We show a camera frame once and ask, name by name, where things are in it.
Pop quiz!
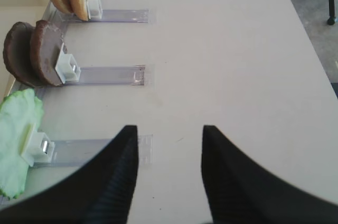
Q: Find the cream metal tray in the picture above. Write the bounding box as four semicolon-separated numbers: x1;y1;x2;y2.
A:
1;0;50;97

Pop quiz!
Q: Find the white patty rack pusher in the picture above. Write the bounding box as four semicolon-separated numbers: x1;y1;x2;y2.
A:
55;42;81;84

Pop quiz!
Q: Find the clear patty rack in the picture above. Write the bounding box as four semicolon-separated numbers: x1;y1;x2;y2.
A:
53;65;146;87

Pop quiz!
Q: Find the white lettuce rack pusher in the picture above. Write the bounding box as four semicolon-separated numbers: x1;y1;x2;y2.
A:
21;123;55;167

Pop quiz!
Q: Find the brown meat patty in rack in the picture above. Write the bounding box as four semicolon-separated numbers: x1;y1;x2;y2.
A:
30;20;67;87

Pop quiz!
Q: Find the clear lettuce rack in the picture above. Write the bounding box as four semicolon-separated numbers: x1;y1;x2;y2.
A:
0;134;153;203

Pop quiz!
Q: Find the clear bun rack right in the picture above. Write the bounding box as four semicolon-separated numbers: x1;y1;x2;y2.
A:
42;2;150;23

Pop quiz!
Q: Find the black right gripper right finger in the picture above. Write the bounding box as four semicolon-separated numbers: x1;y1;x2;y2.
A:
201;125;337;223

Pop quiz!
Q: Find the brown meat patty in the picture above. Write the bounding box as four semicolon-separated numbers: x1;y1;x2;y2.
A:
30;20;67;87
3;22;44;88

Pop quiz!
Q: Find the white bun rack pusher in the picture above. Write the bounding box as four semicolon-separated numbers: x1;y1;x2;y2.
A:
86;0;103;19

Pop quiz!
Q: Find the green lettuce leaf in rack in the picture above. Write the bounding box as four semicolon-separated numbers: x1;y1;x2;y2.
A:
1;89;44;199

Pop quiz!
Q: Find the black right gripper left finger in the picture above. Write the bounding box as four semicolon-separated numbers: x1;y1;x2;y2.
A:
1;125;138;223

